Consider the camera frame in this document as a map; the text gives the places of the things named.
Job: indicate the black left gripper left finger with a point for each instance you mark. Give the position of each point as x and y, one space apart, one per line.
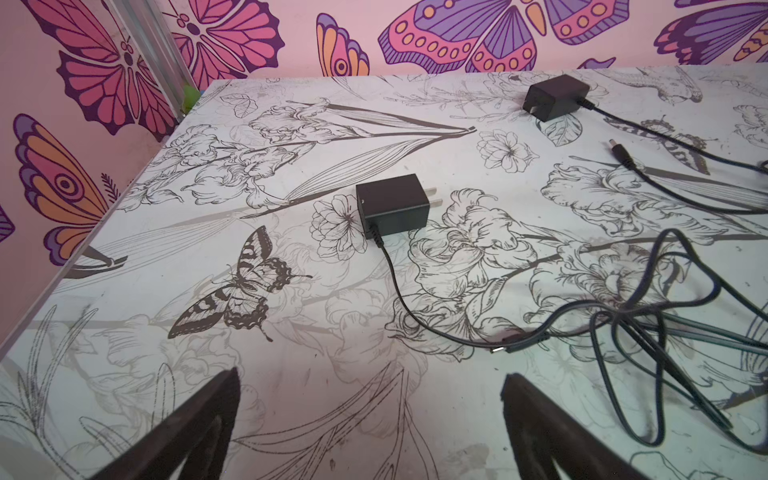
193 440

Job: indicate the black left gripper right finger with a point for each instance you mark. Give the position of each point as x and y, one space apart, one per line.
546 441

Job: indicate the black power adapter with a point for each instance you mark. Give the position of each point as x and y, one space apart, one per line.
564 94
399 204

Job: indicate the aluminium frame post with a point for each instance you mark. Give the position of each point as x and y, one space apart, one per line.
144 21

